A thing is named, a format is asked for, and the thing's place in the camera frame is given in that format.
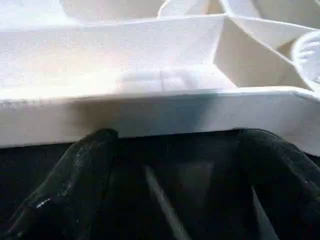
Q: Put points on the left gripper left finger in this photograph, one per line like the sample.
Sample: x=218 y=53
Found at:
x=62 y=190

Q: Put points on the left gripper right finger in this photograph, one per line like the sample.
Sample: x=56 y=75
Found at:
x=287 y=190

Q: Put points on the white plastic table top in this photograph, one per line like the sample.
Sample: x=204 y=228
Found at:
x=125 y=62

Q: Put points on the black mat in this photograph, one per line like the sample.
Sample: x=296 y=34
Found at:
x=180 y=187

